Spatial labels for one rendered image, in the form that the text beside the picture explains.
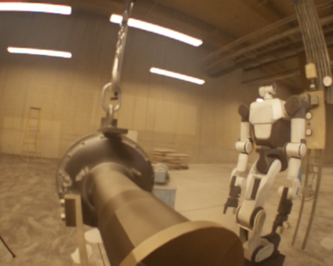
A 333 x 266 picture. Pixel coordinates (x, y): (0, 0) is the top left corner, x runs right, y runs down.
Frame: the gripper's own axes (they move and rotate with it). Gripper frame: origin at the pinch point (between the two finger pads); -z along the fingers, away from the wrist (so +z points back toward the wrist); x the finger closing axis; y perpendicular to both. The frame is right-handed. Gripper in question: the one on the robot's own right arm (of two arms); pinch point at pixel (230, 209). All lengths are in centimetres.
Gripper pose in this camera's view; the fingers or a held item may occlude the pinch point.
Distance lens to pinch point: 149.8
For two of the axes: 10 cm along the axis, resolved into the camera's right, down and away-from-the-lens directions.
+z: 2.5, -9.6, 1.3
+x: -8.7, -2.8, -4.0
